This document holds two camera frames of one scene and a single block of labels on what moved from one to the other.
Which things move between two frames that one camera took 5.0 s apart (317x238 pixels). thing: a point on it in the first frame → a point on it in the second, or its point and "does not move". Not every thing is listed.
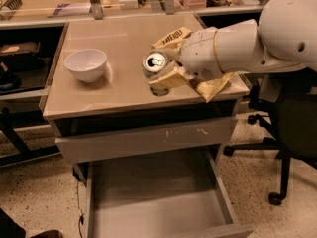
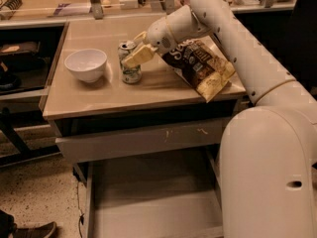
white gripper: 198,58 → 158,36
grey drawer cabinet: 154,160 does not move
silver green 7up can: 154,62 → 130,74
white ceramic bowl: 88,64 does not move
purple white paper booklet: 72,9 does not move
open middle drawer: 169,195 does not move
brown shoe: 49,234 → 44,231
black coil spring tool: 14,2 does not move
